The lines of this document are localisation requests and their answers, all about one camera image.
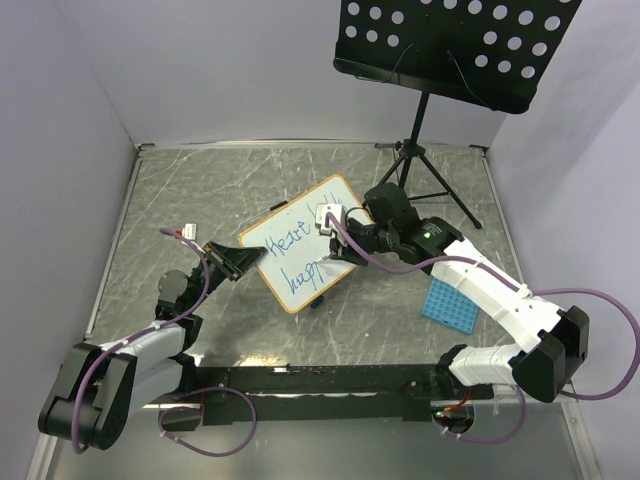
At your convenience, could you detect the blue marker cap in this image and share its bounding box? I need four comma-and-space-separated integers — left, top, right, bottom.
309, 296, 324, 309

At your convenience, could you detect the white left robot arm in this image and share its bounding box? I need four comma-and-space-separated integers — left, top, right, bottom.
37, 241, 268, 451

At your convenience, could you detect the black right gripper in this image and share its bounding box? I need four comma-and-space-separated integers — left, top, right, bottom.
329, 217, 397, 267

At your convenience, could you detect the yellow framed whiteboard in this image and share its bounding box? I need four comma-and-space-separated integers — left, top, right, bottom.
238, 174, 371, 314

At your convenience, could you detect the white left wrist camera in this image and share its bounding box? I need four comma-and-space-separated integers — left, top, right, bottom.
178, 223, 197, 241

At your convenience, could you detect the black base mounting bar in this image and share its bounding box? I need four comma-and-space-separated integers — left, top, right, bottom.
155, 364, 494, 426

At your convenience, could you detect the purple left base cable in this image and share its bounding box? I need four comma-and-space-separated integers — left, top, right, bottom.
158, 386, 258, 456

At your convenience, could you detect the black music stand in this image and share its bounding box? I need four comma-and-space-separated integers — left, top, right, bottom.
333, 0, 581, 228

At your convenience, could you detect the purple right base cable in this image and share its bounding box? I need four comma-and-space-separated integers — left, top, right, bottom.
433, 389, 529, 446

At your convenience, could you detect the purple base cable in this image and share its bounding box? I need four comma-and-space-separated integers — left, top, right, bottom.
158, 386, 258, 456
433, 389, 529, 446

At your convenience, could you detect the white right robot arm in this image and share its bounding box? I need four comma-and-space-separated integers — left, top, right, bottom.
316, 183, 589, 403

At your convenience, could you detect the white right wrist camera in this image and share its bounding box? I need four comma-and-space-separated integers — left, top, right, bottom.
315, 203, 347, 246

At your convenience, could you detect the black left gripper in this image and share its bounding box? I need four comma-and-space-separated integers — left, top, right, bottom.
185, 239, 266, 313

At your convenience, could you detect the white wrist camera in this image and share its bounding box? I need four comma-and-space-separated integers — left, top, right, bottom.
178, 223, 197, 241
315, 203, 347, 246

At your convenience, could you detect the wire whiteboard easel stand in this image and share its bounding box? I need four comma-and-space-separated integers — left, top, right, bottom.
247, 200, 289, 223

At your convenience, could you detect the blue studded building plate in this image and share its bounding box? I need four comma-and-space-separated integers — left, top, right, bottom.
421, 279, 479, 335

